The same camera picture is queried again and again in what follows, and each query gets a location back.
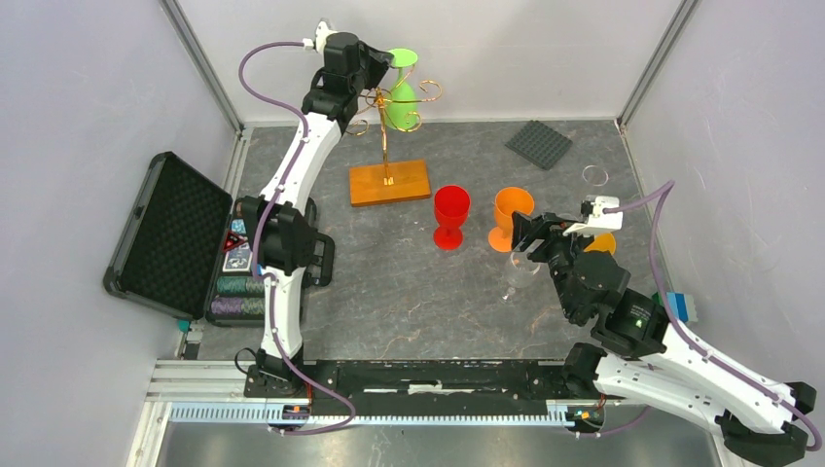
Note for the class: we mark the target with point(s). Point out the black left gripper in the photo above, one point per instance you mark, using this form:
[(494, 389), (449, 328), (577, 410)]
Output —
[(379, 61)]

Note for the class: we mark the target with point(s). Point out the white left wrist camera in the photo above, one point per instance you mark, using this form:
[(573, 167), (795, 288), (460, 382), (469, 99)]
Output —
[(318, 41)]

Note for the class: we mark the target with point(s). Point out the green blue brick stack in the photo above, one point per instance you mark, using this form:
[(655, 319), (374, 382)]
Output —
[(682, 306)]

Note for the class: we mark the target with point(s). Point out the red wine glass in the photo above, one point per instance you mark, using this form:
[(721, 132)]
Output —
[(451, 209)]

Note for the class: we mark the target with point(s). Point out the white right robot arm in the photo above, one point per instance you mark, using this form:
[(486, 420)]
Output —
[(640, 350)]

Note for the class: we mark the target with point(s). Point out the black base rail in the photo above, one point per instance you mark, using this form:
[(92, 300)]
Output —
[(352, 393)]

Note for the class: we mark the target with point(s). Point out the green wine glass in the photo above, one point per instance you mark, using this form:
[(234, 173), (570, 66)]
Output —
[(401, 111)]

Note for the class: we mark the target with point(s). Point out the clear wine glass front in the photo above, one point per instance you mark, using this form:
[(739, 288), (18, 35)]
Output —
[(595, 176)]

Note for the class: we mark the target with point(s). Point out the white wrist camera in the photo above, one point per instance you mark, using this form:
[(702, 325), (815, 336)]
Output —
[(600, 216), (318, 41)]

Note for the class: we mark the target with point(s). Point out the orange wine glass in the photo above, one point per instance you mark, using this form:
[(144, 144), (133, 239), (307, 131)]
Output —
[(508, 201)]

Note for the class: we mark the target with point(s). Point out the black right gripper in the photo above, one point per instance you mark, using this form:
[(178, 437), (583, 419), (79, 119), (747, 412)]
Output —
[(543, 224)]

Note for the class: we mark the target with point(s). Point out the clear wine glass back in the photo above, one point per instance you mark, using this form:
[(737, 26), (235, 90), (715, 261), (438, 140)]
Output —
[(519, 272)]

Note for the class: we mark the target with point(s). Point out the yellow wine glass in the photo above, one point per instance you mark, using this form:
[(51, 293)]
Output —
[(604, 242)]

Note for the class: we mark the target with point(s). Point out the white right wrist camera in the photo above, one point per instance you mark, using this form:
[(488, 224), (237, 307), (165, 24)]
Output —
[(600, 216)]

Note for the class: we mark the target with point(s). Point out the black poker chip case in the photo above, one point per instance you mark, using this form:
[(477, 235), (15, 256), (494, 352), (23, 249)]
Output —
[(186, 251)]

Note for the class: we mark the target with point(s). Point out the gold wire glass rack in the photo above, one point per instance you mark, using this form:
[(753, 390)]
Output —
[(388, 181)]

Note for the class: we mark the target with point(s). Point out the clear wine glass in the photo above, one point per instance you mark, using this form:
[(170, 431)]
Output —
[(595, 176), (519, 272)]

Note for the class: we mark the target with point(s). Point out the dark grey building plate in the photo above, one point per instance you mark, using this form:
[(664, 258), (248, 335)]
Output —
[(539, 144)]

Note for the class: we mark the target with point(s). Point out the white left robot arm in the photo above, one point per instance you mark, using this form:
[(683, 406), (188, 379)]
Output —
[(283, 240)]

